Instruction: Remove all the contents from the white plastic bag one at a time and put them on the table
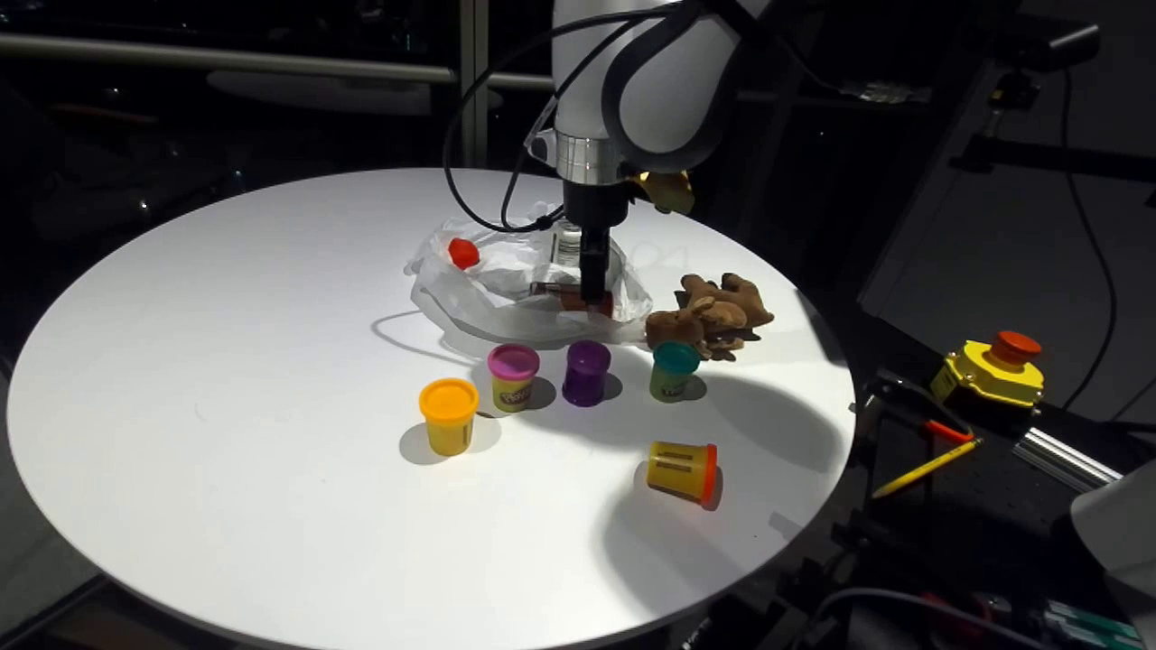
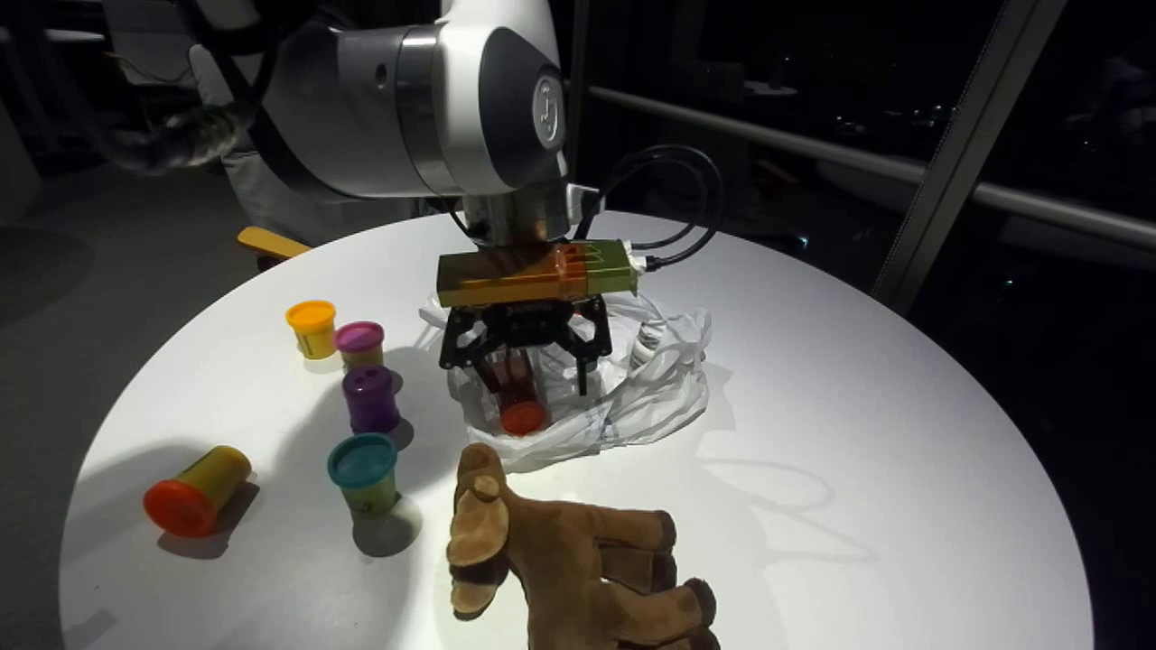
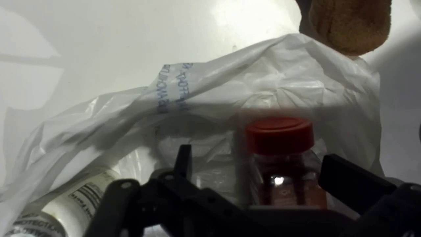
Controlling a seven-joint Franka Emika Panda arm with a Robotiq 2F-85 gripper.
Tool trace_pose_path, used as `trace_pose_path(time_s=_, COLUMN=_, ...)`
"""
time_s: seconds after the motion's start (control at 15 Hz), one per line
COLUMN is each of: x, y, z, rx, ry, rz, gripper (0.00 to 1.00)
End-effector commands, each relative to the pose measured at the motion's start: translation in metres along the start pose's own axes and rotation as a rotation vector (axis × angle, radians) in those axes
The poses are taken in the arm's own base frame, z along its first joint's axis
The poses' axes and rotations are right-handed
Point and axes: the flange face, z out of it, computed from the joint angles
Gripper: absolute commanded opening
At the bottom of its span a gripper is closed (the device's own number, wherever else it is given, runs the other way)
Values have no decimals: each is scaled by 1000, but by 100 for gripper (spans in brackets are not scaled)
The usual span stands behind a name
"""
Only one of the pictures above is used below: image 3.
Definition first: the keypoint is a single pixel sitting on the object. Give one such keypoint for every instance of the white plastic bag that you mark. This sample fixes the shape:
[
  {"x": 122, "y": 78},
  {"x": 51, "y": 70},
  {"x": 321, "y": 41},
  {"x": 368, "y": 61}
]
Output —
[{"x": 263, "y": 79}]

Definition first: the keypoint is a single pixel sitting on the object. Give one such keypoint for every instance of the brown plush toy animal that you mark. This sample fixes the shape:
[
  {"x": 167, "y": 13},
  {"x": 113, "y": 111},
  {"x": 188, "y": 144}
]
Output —
[{"x": 346, "y": 21}]

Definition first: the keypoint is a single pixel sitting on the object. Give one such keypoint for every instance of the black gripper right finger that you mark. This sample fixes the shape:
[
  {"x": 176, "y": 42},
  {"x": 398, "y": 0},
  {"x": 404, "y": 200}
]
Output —
[{"x": 385, "y": 205}]

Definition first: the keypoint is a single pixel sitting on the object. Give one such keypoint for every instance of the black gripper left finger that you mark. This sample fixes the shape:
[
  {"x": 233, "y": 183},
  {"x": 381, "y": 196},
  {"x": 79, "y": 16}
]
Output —
[{"x": 162, "y": 205}]

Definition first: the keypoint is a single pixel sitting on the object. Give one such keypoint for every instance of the red lid spice jar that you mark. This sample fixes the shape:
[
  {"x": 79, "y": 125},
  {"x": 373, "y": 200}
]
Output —
[{"x": 280, "y": 140}]

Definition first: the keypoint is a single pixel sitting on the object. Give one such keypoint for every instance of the white labelled pill bottle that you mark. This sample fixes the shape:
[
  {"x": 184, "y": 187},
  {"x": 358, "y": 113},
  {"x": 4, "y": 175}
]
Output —
[{"x": 73, "y": 205}]

